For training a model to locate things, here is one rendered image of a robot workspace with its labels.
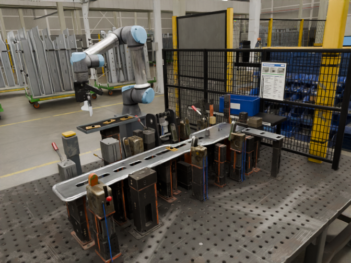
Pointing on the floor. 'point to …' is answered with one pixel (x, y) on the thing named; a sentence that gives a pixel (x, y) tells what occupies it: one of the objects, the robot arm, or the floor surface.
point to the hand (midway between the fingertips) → (91, 113)
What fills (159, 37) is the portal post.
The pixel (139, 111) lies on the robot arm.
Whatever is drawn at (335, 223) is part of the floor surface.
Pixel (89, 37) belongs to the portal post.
